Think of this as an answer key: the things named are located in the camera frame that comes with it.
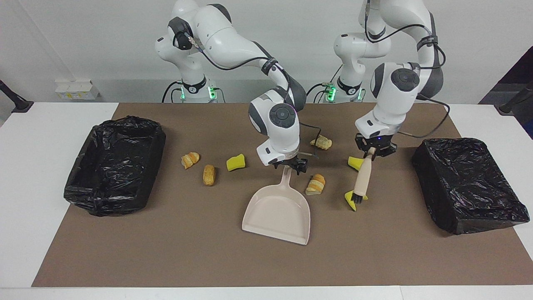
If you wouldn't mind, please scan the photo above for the black base cable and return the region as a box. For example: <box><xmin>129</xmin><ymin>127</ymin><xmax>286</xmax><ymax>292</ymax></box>
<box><xmin>302</xmin><ymin>65</ymin><xmax>344</xmax><ymax>103</ymax></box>
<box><xmin>162</xmin><ymin>81</ymin><xmax>184</xmax><ymax>103</ymax></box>

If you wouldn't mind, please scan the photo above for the black right base cable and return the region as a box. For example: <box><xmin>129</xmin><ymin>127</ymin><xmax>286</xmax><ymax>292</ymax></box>
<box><xmin>162</xmin><ymin>81</ymin><xmax>184</xmax><ymax>103</ymax></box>

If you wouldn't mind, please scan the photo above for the small striped croissant piece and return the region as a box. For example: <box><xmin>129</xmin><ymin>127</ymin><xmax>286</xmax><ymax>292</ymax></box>
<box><xmin>181</xmin><ymin>152</ymin><xmax>200</xmax><ymax>170</ymax></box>

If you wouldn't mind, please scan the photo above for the beige plastic dustpan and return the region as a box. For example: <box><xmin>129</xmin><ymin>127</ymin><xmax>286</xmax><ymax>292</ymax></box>
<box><xmin>242</xmin><ymin>166</ymin><xmax>311</xmax><ymax>245</ymax></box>

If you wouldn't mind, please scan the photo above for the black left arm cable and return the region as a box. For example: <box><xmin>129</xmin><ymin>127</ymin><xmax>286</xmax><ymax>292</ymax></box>
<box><xmin>364</xmin><ymin>0</ymin><xmax>451</xmax><ymax>139</ymax></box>

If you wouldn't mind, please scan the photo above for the long striped croissant piece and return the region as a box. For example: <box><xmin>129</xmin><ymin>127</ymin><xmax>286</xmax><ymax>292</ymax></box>
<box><xmin>305</xmin><ymin>174</ymin><xmax>326</xmax><ymax>196</ymax></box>

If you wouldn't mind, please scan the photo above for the black clamp stand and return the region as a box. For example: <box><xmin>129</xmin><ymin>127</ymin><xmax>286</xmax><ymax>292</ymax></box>
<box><xmin>0</xmin><ymin>79</ymin><xmax>35</xmax><ymax>114</ymax></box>
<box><xmin>494</xmin><ymin>81</ymin><xmax>533</xmax><ymax>115</ymax></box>

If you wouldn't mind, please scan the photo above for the brown table mat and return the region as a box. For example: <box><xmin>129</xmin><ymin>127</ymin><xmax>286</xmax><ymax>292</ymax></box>
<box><xmin>31</xmin><ymin>103</ymin><xmax>533</xmax><ymax>287</ymax></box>

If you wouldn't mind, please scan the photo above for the black bag-lined bin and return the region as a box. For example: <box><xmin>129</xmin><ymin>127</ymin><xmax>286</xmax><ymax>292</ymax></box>
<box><xmin>63</xmin><ymin>116</ymin><xmax>167</xmax><ymax>216</ymax></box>
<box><xmin>412</xmin><ymin>137</ymin><xmax>531</xmax><ymax>235</ymax></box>

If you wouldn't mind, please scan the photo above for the black left base cable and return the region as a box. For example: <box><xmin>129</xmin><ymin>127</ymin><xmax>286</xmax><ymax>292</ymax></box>
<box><xmin>302</xmin><ymin>65</ymin><xmax>344</xmax><ymax>103</ymax></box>

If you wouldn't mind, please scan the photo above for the pale torn bread piece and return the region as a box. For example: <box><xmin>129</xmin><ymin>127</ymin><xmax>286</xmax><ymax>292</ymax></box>
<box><xmin>310</xmin><ymin>134</ymin><xmax>333</xmax><ymax>150</ymax></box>

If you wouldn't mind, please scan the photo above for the beige hand brush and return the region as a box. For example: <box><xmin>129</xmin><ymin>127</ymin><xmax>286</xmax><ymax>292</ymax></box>
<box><xmin>349</xmin><ymin>147</ymin><xmax>377</xmax><ymax>204</ymax></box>

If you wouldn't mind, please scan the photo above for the white wall socket box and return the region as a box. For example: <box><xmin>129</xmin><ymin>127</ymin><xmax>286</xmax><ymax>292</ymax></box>
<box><xmin>55</xmin><ymin>80</ymin><xmax>100</xmax><ymax>100</ymax></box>

